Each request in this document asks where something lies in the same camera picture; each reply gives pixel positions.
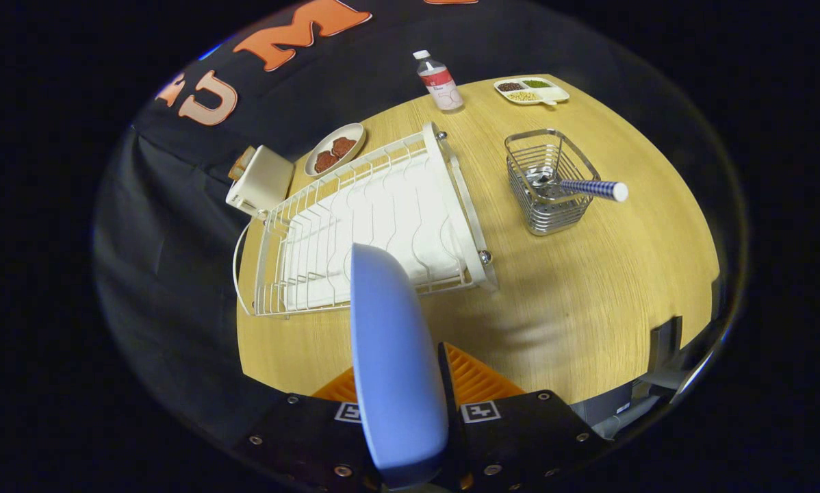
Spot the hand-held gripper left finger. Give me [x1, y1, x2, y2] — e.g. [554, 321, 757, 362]
[235, 366, 383, 493]

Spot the white toaster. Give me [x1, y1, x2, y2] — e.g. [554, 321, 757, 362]
[225, 145, 296, 218]

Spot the white wire dish rack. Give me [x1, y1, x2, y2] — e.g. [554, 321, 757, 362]
[235, 122, 500, 319]

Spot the metal wire basket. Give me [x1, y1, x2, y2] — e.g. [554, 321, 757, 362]
[504, 129, 601, 236]

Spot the clear bottle with red label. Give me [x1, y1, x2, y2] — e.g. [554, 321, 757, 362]
[413, 49, 464, 113]

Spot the white toaster cable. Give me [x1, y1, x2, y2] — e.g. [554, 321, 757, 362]
[232, 218, 257, 316]

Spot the brown toast slice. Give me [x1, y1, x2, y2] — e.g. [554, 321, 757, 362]
[229, 147, 256, 181]

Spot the spoon with blue striped handle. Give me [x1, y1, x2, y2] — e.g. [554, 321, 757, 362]
[526, 168, 630, 203]

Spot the white divided dish with beans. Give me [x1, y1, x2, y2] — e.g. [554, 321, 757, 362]
[494, 76, 570, 107]

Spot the blue plate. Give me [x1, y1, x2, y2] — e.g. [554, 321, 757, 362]
[350, 243, 450, 488]

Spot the beige plate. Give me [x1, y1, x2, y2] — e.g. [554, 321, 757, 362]
[304, 123, 367, 178]

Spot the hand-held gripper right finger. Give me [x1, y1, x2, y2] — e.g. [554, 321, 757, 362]
[437, 342, 613, 493]

